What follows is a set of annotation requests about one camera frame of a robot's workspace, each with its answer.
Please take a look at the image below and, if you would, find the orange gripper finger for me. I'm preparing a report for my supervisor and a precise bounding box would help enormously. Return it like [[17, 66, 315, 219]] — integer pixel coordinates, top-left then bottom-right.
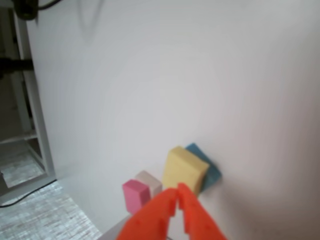
[[176, 182, 228, 240], [117, 187, 180, 240]]

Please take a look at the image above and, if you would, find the yellow foam cuboid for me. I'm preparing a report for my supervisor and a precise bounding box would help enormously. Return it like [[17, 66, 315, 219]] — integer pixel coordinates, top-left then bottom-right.
[[161, 145, 210, 196]]

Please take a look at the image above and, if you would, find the pink foam cuboid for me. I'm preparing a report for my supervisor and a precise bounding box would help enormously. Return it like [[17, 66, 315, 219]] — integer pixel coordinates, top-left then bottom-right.
[[122, 179, 151, 216]]

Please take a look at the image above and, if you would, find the white foam cuboid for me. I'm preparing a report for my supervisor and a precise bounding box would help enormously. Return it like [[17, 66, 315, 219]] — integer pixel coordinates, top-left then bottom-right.
[[134, 170, 163, 198]]

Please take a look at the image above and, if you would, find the blue foam cuboid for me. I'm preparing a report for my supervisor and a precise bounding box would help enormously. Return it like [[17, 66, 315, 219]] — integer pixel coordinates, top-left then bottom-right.
[[185, 142, 223, 195]]

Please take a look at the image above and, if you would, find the black metal bar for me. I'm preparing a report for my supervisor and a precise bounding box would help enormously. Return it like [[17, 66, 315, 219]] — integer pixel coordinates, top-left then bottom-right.
[[0, 57, 35, 76]]

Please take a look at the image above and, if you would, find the small black device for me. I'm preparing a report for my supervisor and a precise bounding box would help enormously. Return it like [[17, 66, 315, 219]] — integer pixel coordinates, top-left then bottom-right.
[[14, 0, 40, 21]]

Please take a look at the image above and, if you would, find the white furniture frame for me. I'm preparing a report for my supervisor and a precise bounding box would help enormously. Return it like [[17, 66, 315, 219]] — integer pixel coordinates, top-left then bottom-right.
[[0, 7, 58, 198]]

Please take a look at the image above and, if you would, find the thin black floor cable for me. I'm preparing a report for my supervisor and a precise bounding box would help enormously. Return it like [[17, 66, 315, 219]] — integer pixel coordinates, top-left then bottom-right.
[[0, 178, 59, 207]]

